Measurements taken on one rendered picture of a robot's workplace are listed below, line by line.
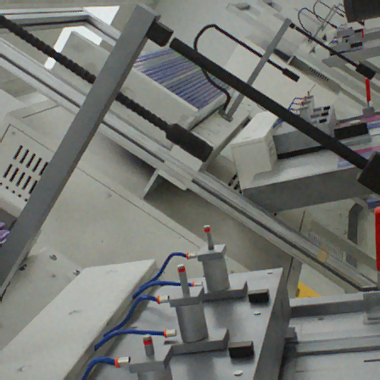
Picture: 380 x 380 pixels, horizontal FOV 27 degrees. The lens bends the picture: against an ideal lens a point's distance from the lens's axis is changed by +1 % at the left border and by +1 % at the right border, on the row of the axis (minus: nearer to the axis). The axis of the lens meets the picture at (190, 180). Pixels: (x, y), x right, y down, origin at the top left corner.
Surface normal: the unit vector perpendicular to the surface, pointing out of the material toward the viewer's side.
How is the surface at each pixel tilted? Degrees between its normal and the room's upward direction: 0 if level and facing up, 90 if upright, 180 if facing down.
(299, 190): 90
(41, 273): 90
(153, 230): 90
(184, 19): 90
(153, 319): 47
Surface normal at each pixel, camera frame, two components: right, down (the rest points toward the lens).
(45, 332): -0.19, -0.96
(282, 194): -0.21, 0.22
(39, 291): 0.50, -0.81
